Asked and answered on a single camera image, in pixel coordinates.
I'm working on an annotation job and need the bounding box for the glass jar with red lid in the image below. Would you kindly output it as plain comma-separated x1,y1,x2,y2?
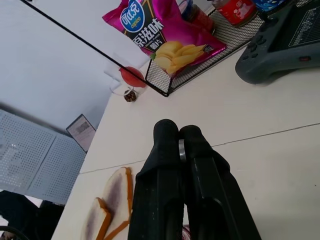
109,65,149,103

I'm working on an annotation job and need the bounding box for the magenta potato chips bag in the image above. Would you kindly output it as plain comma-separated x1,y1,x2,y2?
101,0,227,75

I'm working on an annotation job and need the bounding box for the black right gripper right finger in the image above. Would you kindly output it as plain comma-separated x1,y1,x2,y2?
178,124,263,240

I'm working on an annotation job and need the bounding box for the dark seat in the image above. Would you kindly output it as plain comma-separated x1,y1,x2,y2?
0,189,66,240

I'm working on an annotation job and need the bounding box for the dark glass jar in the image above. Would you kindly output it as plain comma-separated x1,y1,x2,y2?
180,0,215,35

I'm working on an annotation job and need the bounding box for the blue patterned can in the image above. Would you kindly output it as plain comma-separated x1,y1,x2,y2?
252,0,292,14

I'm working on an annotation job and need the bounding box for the small white bread slice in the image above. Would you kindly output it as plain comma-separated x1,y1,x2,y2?
79,197,112,240

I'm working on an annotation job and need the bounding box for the black wire mesh basket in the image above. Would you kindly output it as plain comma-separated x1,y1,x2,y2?
144,9,266,98

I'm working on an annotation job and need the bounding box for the black framed sign card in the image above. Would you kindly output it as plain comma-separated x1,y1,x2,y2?
65,113,97,154

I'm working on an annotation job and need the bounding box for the grey handheld controller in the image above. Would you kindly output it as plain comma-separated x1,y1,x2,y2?
235,0,320,86

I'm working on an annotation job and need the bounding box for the red tin can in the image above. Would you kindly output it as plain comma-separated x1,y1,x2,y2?
215,0,257,27

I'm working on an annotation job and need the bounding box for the large white bread slice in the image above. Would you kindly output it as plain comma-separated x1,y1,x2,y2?
103,166,134,240

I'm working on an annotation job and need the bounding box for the white perforated panel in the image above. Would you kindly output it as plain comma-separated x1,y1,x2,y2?
0,109,87,205

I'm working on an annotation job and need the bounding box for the thin black rod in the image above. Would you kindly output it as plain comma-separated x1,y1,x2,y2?
14,0,152,88

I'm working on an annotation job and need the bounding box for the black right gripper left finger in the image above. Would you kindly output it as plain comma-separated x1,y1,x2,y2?
127,119,189,240

